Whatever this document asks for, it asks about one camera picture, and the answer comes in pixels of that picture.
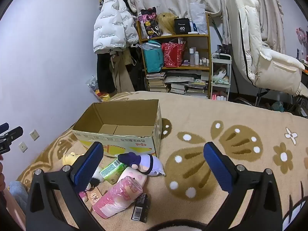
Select stack of books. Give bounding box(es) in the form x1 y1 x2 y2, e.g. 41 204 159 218
146 71 209 98

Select blond wig head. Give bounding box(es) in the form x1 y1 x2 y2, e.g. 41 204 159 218
156 13 177 37

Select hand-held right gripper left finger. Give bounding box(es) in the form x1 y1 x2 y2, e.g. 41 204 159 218
25 141 104 231

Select row of cosmetic bottles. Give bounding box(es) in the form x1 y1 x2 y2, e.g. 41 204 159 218
189 48 210 66

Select pink plastic package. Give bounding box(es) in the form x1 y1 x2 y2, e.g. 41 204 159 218
92 176 143 219

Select white puffer jacket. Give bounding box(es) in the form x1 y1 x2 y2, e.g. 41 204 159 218
93 0 139 54

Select black barcode box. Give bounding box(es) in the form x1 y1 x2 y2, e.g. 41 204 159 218
131 193 150 223

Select beige coat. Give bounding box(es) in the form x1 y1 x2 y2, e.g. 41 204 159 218
109 48 136 94

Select white storage cart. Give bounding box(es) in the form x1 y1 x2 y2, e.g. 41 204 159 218
210 53 232 101

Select red patterned bag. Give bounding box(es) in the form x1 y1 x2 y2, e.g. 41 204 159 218
162 42 186 68

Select black box white print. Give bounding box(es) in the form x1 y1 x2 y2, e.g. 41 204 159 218
174 17 190 35

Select calico cat plush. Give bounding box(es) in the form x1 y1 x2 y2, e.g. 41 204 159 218
214 67 228 78

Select clear plastic bag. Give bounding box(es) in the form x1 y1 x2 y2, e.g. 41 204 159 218
138 42 160 51

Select bear sticker card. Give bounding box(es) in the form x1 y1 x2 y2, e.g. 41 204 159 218
87 191 101 206

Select green tissue pack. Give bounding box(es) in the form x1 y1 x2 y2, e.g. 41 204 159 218
100 160 128 185

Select black printed bag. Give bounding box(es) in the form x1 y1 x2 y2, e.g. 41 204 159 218
140 7 162 39

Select black white plush toy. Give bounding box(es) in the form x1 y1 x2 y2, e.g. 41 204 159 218
85 166 105 190

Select blue grey cloth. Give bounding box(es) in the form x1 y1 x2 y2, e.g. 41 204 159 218
10 180 28 210

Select black hanging garment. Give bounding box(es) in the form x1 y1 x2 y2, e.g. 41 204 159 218
96 50 116 94

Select pink pig soft toy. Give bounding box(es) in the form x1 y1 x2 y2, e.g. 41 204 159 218
115 167 148 193

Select teal bag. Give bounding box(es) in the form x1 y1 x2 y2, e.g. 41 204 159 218
143 41 165 73

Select purple plush doll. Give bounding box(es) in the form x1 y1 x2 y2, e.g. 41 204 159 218
117 152 166 177

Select plastic bag of snacks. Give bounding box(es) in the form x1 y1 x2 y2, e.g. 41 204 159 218
87 76 100 92

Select yellow plush bear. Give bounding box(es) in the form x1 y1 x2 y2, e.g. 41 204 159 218
62 152 85 166

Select pink fan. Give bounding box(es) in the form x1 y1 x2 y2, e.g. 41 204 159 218
296 26 308 49

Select wooden shelf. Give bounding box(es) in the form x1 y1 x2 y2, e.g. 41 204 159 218
136 13 212 99

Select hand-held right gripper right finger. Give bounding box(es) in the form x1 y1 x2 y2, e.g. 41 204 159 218
203 142 283 231

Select white plastic bag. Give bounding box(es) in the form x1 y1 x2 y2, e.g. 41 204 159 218
189 2 208 34

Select brown cardboard box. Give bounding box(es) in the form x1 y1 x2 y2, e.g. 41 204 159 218
72 99 163 158

